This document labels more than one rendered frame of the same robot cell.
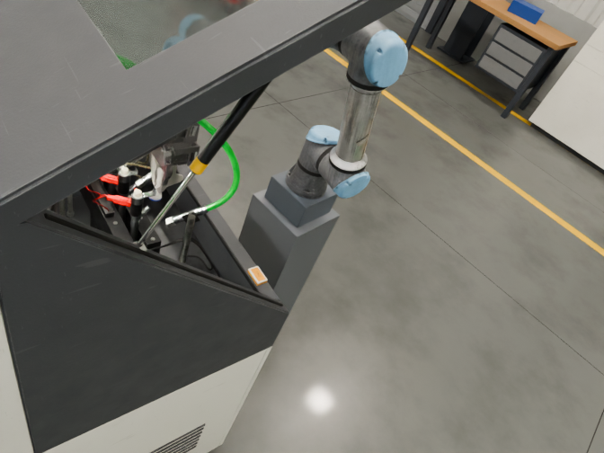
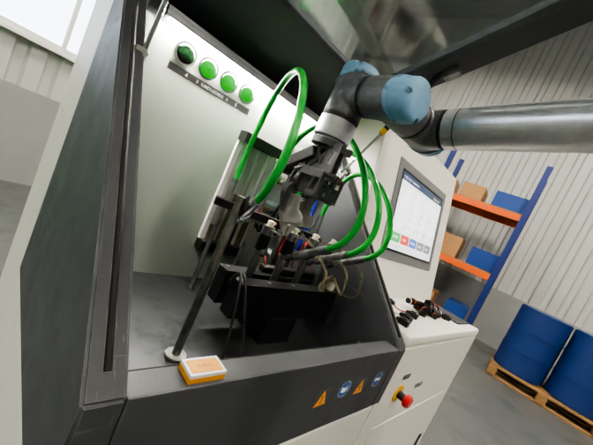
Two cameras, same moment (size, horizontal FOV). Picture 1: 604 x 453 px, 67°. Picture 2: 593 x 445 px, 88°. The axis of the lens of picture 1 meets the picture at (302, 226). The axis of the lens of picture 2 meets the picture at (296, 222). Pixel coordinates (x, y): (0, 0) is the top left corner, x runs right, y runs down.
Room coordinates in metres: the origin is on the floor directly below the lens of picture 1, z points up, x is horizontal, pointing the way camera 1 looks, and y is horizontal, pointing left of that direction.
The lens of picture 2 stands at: (0.85, -0.30, 1.20)
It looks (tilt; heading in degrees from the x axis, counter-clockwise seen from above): 6 degrees down; 96
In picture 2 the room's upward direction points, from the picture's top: 24 degrees clockwise
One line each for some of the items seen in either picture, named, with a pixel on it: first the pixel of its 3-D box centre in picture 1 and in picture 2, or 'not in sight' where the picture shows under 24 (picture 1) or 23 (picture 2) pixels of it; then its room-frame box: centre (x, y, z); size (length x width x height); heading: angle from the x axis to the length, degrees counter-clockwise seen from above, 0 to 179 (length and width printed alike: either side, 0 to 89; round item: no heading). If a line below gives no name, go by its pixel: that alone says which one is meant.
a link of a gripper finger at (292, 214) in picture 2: (171, 180); (292, 216); (0.77, 0.32, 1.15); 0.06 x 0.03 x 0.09; 142
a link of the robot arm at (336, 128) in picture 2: not in sight; (334, 132); (0.78, 0.34, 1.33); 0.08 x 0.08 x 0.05
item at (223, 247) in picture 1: (211, 238); (294, 395); (0.92, 0.23, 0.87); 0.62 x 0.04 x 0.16; 52
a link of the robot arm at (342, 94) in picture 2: not in sight; (351, 95); (0.78, 0.33, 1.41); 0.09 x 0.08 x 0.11; 139
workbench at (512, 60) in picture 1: (486, 39); not in sight; (5.88, -1.08, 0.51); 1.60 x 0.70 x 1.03; 61
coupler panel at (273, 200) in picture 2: not in sight; (289, 184); (0.67, 0.73, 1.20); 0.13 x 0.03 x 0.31; 52
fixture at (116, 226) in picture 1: (115, 218); (273, 305); (0.80, 0.47, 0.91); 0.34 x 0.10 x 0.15; 52
